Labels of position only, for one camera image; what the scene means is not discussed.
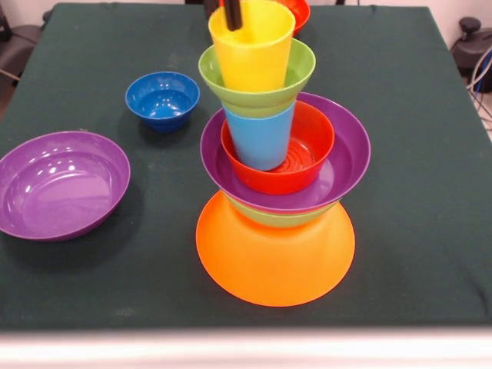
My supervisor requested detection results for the yellow plastic cup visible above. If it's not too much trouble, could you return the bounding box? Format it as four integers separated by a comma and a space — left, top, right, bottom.
208, 0, 297, 95

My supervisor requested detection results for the large red plastic bowl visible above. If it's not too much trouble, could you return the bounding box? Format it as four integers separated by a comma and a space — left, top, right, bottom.
286, 0, 311, 38

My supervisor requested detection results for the small green plastic bowl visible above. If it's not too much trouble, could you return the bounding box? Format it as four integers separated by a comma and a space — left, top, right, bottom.
198, 38, 317, 118

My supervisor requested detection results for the blue plastic bowl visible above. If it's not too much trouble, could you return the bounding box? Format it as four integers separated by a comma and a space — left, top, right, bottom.
125, 71, 201, 134

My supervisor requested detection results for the light blue plastic cup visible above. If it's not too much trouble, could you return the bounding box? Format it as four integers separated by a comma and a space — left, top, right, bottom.
223, 100, 297, 172

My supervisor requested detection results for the small red plastic bowl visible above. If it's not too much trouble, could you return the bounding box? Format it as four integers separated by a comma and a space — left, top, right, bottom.
220, 100, 336, 195

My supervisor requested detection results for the purple plastic bowl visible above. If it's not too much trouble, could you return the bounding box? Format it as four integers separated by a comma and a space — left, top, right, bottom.
0, 130, 131, 242
199, 91, 372, 214

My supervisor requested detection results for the large green plastic bowl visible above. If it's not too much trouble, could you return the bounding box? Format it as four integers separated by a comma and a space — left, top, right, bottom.
222, 191, 339, 228

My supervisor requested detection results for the large orange plastic bowl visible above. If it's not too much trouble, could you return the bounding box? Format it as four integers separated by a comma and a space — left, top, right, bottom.
195, 191, 356, 308

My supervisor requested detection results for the dark grey stand base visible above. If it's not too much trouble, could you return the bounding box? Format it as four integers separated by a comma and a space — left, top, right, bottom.
0, 7, 44, 84
450, 17, 492, 74

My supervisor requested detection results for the dark green tablecloth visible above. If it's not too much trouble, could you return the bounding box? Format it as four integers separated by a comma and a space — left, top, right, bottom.
0, 2, 492, 331

